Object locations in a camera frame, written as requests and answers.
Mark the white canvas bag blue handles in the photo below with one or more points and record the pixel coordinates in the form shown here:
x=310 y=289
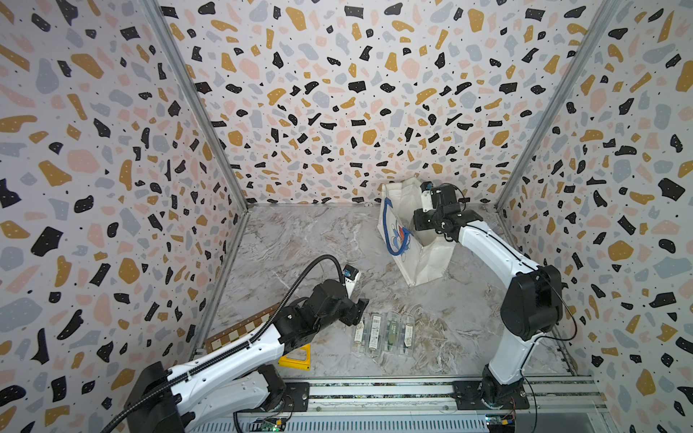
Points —
x=421 y=256

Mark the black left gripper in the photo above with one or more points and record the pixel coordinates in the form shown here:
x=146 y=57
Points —
x=355 y=311

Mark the brown checkered chess board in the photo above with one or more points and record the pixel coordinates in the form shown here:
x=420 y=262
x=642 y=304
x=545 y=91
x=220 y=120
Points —
x=241 y=329

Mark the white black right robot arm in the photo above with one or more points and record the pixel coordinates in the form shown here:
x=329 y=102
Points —
x=532 y=305

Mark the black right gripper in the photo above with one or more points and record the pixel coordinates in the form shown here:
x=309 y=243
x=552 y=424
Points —
x=418 y=216

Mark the clear compass set rightmost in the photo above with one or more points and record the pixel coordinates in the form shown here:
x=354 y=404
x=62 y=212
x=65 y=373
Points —
x=408 y=329

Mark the yellow plastic triangular stand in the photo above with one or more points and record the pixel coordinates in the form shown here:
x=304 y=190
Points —
x=299 y=359

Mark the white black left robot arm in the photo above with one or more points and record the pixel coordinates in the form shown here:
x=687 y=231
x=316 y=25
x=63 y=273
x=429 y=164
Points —
x=241 y=376

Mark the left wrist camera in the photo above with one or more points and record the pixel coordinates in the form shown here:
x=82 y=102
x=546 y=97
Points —
x=351 y=277

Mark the green compass set case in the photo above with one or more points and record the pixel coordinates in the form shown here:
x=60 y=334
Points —
x=391 y=333

